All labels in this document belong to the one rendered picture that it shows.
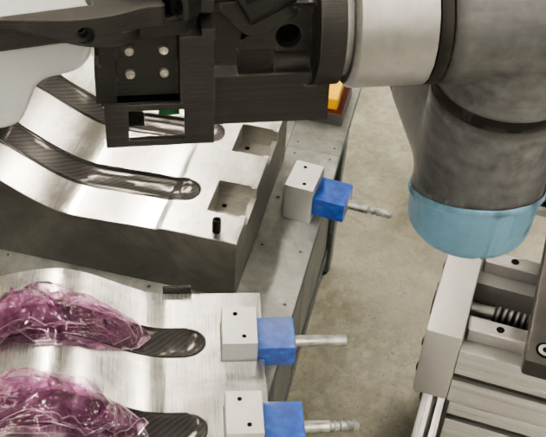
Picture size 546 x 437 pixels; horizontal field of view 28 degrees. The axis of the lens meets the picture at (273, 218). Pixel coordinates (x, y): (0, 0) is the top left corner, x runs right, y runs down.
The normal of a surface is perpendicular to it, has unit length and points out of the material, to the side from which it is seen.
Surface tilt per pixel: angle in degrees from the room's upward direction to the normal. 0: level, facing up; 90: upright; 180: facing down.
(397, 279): 0
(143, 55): 82
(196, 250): 90
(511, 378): 90
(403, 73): 111
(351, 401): 0
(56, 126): 28
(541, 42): 91
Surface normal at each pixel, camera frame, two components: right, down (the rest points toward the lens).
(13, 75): 0.40, 0.55
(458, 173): -0.55, 0.55
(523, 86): -0.05, 0.69
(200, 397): 0.05, -0.72
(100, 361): 0.52, -0.64
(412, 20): 0.16, 0.36
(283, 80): 0.15, 0.59
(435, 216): -0.71, 0.49
